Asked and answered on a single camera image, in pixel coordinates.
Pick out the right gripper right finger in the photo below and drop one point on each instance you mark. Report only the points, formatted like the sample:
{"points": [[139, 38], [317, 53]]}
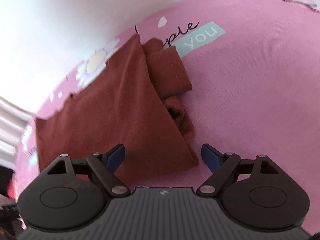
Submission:
{"points": [[222, 167]]}

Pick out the beige patterned curtain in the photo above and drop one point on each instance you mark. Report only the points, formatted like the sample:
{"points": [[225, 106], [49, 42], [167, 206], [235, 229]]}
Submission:
{"points": [[12, 125]]}

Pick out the pink floral bed sheet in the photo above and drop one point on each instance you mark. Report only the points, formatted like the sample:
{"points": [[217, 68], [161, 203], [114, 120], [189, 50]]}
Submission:
{"points": [[254, 66]]}

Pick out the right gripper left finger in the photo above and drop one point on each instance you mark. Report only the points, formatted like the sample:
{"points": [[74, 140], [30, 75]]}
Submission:
{"points": [[103, 168]]}

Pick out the dark clutter beside bed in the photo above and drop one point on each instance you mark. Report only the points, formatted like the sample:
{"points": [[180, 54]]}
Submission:
{"points": [[11, 226]]}

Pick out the dark red knit sweater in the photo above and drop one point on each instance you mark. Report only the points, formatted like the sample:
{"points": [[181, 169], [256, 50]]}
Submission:
{"points": [[134, 101]]}

